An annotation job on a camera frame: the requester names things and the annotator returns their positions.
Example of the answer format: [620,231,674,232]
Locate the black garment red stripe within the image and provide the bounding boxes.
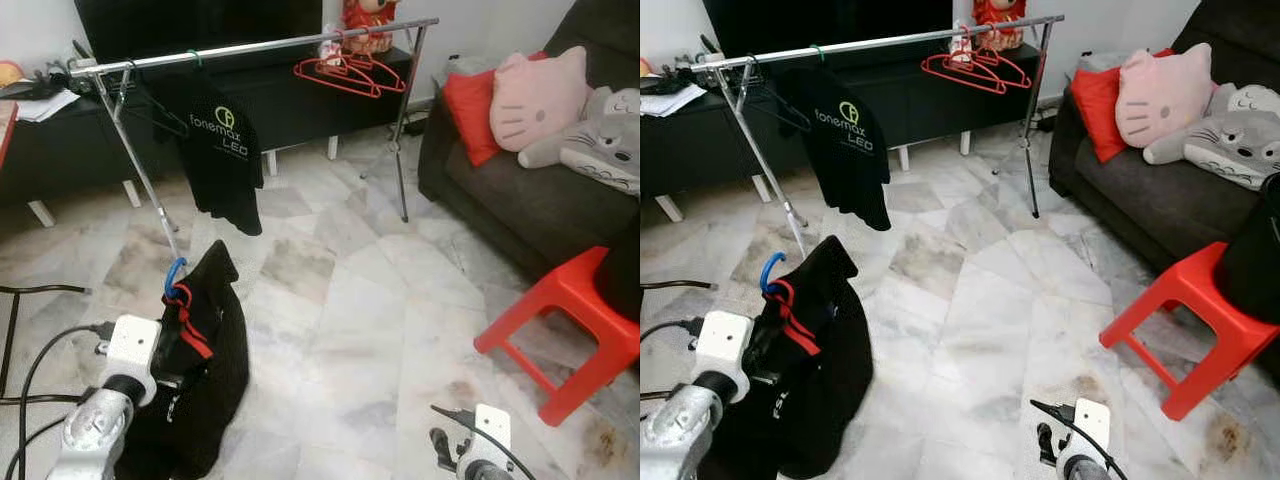
[700,235,877,480]
[115,240,252,480]

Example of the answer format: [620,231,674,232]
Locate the blue plastic hanger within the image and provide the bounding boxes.
[758,250,789,297]
[163,257,192,302]

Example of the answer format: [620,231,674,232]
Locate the red plastic hanger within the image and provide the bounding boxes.
[325,45,410,95]
[920,45,1008,97]
[293,47,384,100]
[955,42,1035,92]

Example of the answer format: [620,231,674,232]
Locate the dark plastic hanger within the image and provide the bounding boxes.
[745,62,814,135]
[120,65,192,140]

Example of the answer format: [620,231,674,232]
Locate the red plastic stool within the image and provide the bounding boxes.
[473,245,641,429]
[1098,240,1280,424]

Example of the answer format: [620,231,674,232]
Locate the dark grey fabric sofa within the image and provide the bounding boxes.
[1047,0,1280,272]
[418,0,641,287]

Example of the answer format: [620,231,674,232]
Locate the grey Totoro plush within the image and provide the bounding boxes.
[517,87,641,197]
[1143,83,1280,192]

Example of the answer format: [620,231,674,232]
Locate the red cushion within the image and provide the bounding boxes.
[442,52,552,169]
[1070,48,1180,165]

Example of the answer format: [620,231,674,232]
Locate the black fonemax T-shirt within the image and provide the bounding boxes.
[165,68,267,239]
[795,65,894,234]

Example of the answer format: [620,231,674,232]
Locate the pink cat face cushion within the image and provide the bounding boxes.
[488,45,594,154]
[1115,45,1220,152]

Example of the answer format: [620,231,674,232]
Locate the white paper sheets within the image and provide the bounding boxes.
[15,88,82,124]
[640,83,709,119]

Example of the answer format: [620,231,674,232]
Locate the red robed deity statue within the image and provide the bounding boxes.
[972,0,1030,52]
[343,0,400,57]

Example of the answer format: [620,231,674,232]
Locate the silver metal clothes rack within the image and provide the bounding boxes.
[68,17,442,267]
[690,14,1067,262]

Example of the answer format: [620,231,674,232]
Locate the black flat screen television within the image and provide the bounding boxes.
[75,0,327,64]
[703,0,957,60]

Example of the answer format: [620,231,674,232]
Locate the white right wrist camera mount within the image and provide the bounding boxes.
[1072,398,1114,464]
[470,403,514,472]

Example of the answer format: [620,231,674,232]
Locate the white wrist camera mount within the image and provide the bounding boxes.
[105,313,164,394]
[695,310,757,389]
[1072,398,1114,464]
[470,403,514,472]

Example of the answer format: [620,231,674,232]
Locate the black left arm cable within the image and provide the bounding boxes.
[640,318,706,347]
[0,322,116,480]

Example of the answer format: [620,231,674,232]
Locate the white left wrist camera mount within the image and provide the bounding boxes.
[105,313,164,394]
[695,310,757,389]

